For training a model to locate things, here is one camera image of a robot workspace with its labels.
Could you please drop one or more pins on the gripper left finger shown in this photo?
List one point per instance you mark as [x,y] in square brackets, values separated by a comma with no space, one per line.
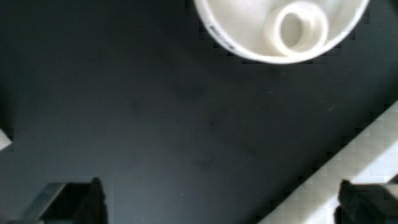
[67,204]

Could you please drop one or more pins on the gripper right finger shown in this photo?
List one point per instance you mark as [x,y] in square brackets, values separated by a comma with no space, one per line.
[367,203]

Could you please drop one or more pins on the white round stool seat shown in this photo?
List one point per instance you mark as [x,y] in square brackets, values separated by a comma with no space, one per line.
[279,31]

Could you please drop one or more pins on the white obstacle frame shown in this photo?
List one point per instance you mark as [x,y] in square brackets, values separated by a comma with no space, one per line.
[364,164]

